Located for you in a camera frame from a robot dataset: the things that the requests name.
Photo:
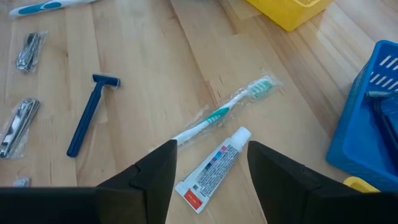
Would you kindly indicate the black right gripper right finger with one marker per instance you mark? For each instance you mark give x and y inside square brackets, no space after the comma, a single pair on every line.
[289,193]

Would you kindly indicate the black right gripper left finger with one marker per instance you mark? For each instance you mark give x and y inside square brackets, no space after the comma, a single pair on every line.
[146,193]

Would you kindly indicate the small white toothpaste tube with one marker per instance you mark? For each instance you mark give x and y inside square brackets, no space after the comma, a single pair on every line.
[214,168]

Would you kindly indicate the dark blue disposable razor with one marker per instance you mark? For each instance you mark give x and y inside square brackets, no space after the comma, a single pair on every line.
[88,115]

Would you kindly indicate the green white toothbrush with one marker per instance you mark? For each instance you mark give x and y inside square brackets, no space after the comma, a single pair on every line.
[217,116]

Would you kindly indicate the metal nail clipper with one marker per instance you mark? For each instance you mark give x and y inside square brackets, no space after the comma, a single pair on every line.
[21,182]
[28,51]
[18,124]

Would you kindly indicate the blue white toothbrush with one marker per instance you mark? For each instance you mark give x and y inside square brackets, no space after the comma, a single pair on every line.
[40,7]

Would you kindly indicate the yellow plastic basket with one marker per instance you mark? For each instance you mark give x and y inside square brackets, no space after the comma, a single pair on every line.
[359,183]
[289,14]

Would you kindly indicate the blue plastic basket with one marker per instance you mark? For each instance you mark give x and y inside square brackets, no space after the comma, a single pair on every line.
[351,140]

